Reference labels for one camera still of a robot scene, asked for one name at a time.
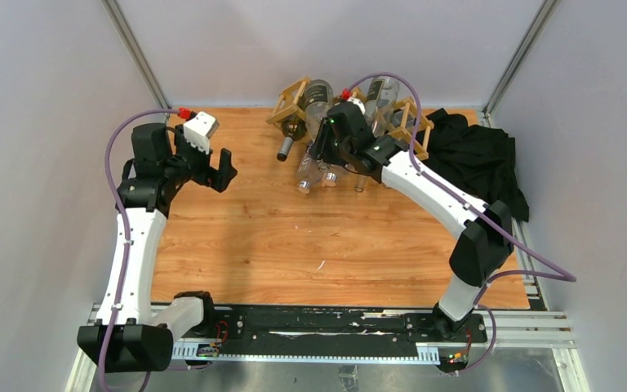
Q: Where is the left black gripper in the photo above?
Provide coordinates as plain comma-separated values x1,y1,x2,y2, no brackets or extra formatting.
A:
163,125,237,192

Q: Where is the dark green wine bottle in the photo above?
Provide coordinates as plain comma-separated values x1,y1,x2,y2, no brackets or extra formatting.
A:
276,114,306,162

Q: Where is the clear wine bottle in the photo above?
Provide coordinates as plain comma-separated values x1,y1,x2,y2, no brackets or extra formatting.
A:
303,79,333,141
365,77,400,137

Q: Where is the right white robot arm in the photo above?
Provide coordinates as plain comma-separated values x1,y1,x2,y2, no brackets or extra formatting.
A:
311,100,514,341

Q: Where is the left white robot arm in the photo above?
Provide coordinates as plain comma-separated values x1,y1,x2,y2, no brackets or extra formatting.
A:
77,113,237,373

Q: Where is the blue square glass bottle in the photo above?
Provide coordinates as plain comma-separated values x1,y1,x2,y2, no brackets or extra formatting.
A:
296,143,323,194

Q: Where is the clear square glass bottle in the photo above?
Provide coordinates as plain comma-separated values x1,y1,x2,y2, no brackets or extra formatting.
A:
354,174,369,193

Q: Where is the wooden wine rack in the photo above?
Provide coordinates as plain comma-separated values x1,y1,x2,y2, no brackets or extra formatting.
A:
266,77,433,163

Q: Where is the black cloth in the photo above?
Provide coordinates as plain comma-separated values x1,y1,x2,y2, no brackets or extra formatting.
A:
423,109,530,221

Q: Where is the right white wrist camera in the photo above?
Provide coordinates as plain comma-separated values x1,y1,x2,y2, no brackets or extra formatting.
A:
346,96,366,114

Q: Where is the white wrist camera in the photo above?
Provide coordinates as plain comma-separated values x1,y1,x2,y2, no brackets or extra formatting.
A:
183,111,220,154
346,96,366,114

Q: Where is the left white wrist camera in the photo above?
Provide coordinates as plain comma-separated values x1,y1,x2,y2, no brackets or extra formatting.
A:
183,111,220,154

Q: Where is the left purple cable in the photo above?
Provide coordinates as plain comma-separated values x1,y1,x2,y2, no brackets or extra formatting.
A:
96,107,191,392

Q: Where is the purple cable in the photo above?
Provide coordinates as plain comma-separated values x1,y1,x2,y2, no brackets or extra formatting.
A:
345,71,577,374
96,107,191,392

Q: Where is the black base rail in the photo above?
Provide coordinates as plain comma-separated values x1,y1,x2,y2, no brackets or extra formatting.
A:
172,304,489,361

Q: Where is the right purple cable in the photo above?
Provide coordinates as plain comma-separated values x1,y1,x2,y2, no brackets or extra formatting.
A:
345,71,577,374

